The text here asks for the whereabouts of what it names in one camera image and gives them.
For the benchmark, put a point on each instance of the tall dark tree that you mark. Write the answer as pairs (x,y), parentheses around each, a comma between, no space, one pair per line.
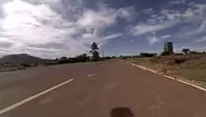
(94,51)

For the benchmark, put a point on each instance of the row of bushes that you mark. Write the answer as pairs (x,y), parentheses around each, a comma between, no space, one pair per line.
(71,59)

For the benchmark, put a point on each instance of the reddish brown asphalt road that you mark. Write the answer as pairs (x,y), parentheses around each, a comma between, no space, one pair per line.
(102,91)

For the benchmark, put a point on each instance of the low building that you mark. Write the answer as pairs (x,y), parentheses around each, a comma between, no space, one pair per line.
(148,54)

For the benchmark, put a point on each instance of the tall building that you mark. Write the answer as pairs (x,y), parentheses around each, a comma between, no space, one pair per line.
(168,47)

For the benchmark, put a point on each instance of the white road edge line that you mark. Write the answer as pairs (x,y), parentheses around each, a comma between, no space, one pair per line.
(173,78)

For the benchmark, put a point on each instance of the solid white lane line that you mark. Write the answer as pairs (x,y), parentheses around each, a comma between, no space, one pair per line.
(36,95)

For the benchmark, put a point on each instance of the broad dark tree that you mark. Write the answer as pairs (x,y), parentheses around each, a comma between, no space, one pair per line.
(185,51)

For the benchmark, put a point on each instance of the grey hill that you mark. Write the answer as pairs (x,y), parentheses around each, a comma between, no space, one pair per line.
(17,58)

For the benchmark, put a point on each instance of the dry grass verge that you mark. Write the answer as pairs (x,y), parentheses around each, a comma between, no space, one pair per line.
(191,67)

